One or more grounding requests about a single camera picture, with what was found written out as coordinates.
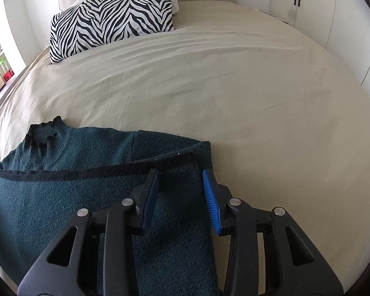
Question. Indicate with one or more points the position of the green topped bottle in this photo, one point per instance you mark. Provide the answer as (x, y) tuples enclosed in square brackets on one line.
[(1, 60)]

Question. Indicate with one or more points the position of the white wardrobe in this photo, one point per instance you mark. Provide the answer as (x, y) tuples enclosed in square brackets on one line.
[(333, 12)]

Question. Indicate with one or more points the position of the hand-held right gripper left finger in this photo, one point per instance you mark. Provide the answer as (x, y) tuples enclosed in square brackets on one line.
[(149, 203)]

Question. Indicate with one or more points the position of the dark teal knit sweater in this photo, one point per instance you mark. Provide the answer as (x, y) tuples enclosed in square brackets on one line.
[(80, 197)]

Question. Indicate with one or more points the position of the beige bed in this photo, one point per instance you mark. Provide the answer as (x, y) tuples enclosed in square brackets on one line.
[(228, 104)]

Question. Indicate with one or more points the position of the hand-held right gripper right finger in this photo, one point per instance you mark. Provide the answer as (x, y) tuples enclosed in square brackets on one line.
[(210, 203)]

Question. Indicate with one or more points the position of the zebra print pillow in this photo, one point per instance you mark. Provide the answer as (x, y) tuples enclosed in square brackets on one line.
[(111, 21)]

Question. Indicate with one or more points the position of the red box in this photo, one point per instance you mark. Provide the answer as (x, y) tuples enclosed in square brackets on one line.
[(7, 75)]

